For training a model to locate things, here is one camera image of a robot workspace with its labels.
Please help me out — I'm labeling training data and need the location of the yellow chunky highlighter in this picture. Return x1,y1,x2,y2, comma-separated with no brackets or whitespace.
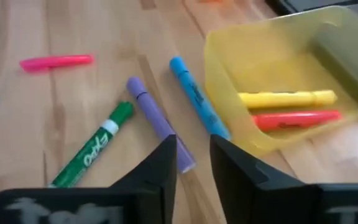
237,89,338,110

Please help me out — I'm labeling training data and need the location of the yellow translucent plastic bin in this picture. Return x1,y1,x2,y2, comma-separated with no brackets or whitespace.
203,5,358,158

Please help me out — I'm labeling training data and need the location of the purple chunky highlighter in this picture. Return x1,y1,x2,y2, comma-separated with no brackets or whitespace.
126,76,197,174

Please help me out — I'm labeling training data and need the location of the orange chunky highlighter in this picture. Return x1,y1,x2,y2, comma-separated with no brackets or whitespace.
252,109,344,133

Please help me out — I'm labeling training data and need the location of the pink slim highlighter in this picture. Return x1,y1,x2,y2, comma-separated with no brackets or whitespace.
19,54,95,73

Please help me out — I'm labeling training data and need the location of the blue chunky highlighter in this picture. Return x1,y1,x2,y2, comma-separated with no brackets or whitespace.
168,55,232,141

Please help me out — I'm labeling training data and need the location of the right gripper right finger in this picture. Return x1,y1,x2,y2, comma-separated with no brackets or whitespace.
209,134,358,224

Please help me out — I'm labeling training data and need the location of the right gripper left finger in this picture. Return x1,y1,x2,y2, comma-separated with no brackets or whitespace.
0,134,178,224

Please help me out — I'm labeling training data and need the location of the green dry erase marker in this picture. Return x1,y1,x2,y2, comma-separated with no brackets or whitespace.
47,101,135,189

